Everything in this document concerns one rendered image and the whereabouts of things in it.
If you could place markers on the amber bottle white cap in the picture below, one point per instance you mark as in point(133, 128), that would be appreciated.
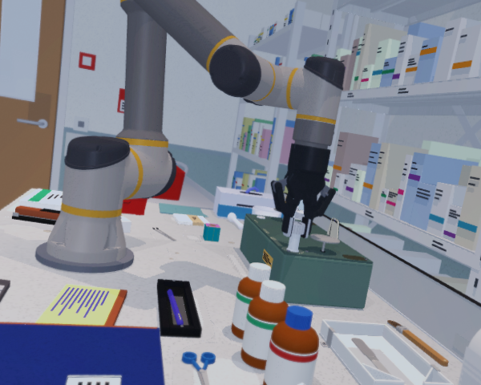
point(244, 290)
point(260, 341)

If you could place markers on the small red bin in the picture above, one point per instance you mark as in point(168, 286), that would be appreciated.
point(134, 206)

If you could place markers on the blue folder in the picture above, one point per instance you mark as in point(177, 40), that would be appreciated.
point(64, 353)

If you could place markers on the purple pen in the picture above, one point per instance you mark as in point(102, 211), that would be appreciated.
point(174, 306)

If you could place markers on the white shelf unit with cartons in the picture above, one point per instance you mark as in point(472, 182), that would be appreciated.
point(266, 140)
point(425, 90)

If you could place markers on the white small box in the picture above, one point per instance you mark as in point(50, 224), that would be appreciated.
point(126, 225)

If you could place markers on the brown flat disc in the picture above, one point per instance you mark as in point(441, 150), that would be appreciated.
point(353, 257)

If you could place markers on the white tray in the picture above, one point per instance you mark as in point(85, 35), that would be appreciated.
point(344, 341)

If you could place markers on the amber bottle blue cap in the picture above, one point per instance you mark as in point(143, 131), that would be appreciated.
point(292, 349)

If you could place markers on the white pestle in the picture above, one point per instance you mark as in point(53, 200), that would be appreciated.
point(234, 220)

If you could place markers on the white carton with tan label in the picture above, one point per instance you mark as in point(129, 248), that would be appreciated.
point(184, 219)

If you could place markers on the red white sign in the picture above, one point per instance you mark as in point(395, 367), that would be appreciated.
point(121, 96)

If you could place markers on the yellow notepad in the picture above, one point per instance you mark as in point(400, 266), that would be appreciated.
point(56, 314)

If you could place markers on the grey metal tweezers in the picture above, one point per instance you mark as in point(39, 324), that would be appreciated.
point(164, 233)

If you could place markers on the brown door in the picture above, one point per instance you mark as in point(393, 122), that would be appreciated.
point(20, 152)

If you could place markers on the teal small box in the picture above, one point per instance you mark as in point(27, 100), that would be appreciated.
point(211, 234)

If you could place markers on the grey balance pan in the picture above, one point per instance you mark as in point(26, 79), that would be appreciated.
point(325, 240)

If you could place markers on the orange black stapler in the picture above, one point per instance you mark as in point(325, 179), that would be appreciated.
point(36, 212)

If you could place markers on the white pad with green label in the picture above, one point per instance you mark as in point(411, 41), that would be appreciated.
point(44, 197)

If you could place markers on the teal flat sheet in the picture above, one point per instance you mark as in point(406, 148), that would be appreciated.
point(176, 208)

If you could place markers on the white blue carton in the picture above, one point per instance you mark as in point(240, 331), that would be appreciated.
point(232, 198)

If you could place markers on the red square sign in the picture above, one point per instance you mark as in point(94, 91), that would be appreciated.
point(81, 61)

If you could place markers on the grey wall switch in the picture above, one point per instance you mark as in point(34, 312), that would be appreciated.
point(80, 124)

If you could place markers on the grey spatula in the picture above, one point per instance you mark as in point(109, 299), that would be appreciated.
point(366, 351)

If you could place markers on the black pen tray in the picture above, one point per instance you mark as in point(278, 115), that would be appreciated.
point(192, 321)

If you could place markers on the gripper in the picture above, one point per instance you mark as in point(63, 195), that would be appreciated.
point(308, 168)

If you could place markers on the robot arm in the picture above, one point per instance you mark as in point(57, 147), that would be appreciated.
point(144, 80)

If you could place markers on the large red bin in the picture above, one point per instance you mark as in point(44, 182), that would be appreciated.
point(178, 184)

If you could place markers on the green balance body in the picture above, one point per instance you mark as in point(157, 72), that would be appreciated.
point(320, 280)

